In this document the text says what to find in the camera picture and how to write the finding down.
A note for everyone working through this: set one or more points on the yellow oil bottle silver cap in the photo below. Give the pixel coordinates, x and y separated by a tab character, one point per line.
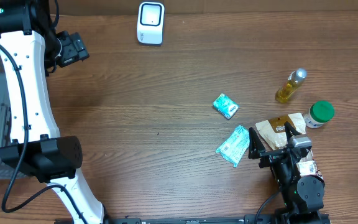
294	81

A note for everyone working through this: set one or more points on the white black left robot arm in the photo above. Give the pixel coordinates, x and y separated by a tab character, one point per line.
31	49

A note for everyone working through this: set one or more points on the small teal tissue pack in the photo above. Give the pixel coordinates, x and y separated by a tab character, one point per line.
225	106

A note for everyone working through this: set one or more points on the white black barcode scanner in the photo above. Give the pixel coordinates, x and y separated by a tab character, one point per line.
150	23

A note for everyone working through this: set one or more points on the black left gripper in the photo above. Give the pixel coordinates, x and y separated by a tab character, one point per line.
74	49

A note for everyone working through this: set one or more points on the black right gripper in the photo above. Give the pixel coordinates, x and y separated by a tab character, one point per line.
257	146

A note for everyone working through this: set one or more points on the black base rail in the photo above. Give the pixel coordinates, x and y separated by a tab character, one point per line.
191	221

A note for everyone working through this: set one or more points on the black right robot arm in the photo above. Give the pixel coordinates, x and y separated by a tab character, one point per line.
302	194

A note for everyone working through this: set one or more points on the brown snack package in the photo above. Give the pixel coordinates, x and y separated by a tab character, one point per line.
273	132

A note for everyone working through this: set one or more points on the green lid jar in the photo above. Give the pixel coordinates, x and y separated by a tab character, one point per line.
318	114

